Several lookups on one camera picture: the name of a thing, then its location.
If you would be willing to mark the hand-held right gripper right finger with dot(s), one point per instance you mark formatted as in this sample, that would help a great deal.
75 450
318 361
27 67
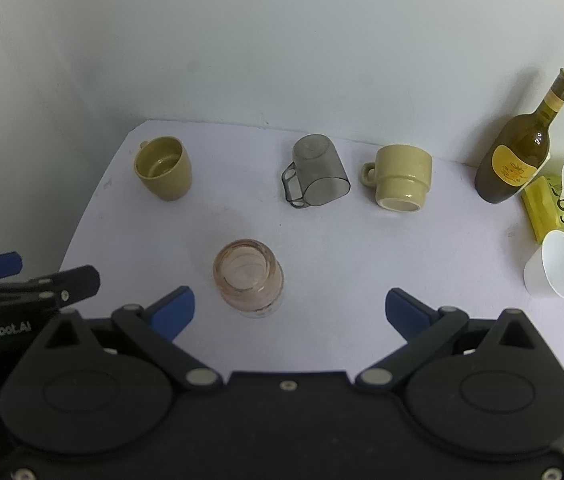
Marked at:
404 312

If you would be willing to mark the beige ceramic mug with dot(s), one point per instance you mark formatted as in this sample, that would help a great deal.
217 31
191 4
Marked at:
404 175

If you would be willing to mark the pink glass cup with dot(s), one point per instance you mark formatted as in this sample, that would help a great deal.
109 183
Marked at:
252 285

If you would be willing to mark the grey transparent plastic cup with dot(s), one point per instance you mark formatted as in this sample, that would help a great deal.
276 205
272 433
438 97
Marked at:
319 165

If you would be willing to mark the green glass wine bottle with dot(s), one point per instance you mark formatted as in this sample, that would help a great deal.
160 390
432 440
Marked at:
516 150

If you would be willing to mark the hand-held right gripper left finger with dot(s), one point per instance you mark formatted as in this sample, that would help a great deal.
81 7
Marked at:
174 312

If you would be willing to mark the yellow tissue pack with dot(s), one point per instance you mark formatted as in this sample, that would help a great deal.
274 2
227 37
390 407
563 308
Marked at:
549 205

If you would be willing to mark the white paper cup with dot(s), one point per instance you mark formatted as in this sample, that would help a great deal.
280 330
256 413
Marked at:
559 265

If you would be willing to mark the olive yellow cup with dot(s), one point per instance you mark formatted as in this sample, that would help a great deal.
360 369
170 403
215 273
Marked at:
169 182

